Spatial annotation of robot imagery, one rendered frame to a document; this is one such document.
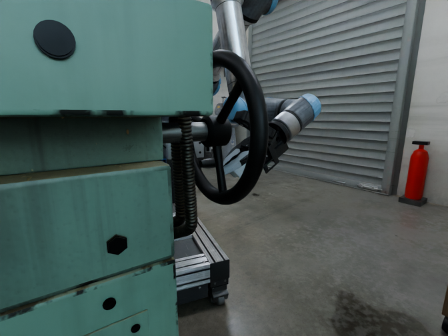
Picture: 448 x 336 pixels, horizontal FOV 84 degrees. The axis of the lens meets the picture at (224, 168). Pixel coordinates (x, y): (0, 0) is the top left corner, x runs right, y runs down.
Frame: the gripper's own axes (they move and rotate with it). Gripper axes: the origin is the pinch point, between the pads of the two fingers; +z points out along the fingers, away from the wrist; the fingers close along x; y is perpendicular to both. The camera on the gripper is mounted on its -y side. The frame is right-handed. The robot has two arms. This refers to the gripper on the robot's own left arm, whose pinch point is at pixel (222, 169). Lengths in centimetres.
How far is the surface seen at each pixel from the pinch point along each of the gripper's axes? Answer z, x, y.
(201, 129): 3.5, -8.6, -14.0
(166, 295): 23.5, -28.9, -9.3
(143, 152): 17.4, -26.9, -21.2
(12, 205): 26.3, -28.9, -23.6
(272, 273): -12, 37, 90
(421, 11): -277, 63, 39
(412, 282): -60, -8, 118
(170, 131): 8.8, -8.7, -16.8
